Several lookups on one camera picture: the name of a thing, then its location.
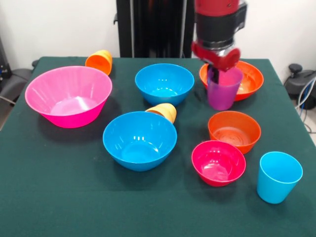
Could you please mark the blue bowl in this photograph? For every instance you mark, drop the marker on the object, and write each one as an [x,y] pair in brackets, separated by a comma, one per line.
[140,140]
[164,82]

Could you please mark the small orange bowl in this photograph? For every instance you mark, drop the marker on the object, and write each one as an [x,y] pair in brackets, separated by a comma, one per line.
[234,130]

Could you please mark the purple cup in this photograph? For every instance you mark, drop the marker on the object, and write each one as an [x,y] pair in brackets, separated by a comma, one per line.
[224,96]

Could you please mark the large pink bowl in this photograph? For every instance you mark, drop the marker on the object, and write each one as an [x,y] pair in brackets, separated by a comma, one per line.
[69,98]

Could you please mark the black equipment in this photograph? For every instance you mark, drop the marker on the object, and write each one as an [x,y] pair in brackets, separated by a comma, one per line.
[3,61]

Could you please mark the yellow cup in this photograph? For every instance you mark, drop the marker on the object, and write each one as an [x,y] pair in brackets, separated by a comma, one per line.
[165,109]

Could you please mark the light blue cup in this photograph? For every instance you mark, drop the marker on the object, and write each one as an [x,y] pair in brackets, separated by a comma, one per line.
[279,177]

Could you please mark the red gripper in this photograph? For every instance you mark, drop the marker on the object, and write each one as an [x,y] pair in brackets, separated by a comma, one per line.
[214,58]

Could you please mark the orange cup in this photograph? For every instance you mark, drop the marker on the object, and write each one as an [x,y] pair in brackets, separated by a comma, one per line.
[98,61]

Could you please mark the small crimson bowl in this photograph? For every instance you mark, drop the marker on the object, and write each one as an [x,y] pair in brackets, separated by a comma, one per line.
[218,163]

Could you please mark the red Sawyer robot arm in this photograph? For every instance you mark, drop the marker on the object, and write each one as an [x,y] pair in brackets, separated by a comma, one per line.
[217,24]

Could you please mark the large orange bowl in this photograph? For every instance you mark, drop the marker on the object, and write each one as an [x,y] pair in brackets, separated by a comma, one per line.
[251,81]

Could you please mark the dark green table cloth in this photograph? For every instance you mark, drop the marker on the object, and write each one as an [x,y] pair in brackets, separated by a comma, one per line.
[61,197]

